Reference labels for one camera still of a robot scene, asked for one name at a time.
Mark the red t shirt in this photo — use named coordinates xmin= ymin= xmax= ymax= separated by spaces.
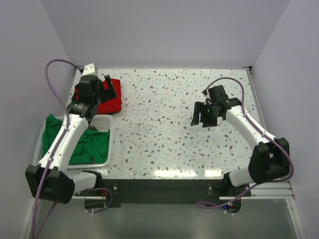
xmin=69 ymin=78 xmax=122 ymax=118

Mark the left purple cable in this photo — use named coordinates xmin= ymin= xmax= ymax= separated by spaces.
xmin=31 ymin=59 xmax=113 ymax=239

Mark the aluminium front rail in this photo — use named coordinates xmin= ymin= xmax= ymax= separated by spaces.
xmin=219 ymin=180 xmax=295 ymax=200

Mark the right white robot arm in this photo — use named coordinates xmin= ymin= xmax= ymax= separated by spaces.
xmin=191 ymin=86 xmax=292 ymax=196

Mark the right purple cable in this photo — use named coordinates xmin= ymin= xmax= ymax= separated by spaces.
xmin=195 ymin=77 xmax=293 ymax=209

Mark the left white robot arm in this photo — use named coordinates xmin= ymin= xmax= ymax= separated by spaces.
xmin=25 ymin=75 xmax=117 ymax=204

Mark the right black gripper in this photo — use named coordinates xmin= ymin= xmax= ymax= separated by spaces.
xmin=191 ymin=101 xmax=220 ymax=128

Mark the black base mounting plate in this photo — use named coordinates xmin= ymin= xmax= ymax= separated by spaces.
xmin=73 ymin=178 xmax=252 ymax=209

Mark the white plastic laundry basket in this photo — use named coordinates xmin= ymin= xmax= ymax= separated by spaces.
xmin=32 ymin=115 xmax=114 ymax=170

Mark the purple cable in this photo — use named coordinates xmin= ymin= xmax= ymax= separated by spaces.
xmin=195 ymin=77 xmax=293 ymax=209
xmin=31 ymin=59 xmax=113 ymax=239

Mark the green t shirt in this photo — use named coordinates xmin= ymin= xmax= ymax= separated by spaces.
xmin=42 ymin=115 xmax=110 ymax=165

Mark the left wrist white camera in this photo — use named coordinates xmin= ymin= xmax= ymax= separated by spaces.
xmin=81 ymin=63 xmax=98 ymax=76

